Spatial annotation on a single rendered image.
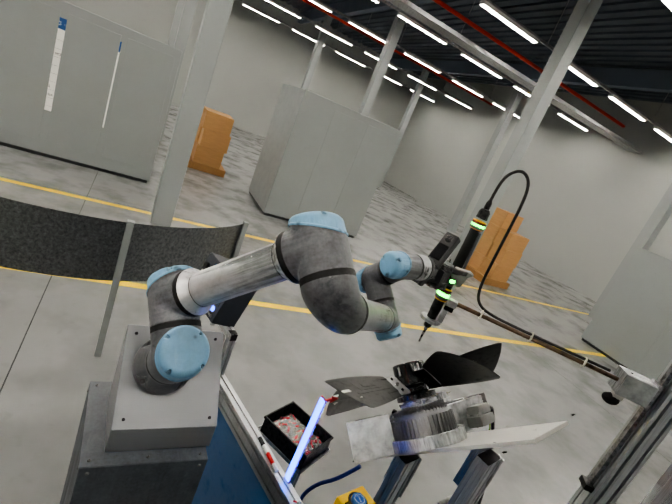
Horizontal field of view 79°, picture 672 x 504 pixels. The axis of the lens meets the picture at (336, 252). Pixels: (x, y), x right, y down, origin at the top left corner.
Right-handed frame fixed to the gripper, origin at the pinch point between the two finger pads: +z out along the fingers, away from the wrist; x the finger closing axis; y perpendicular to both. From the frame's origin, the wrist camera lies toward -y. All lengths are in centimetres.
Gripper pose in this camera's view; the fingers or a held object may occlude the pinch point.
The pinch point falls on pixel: (460, 266)
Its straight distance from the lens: 139.4
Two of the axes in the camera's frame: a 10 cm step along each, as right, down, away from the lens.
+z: 7.2, 0.9, 6.8
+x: 5.8, 4.5, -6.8
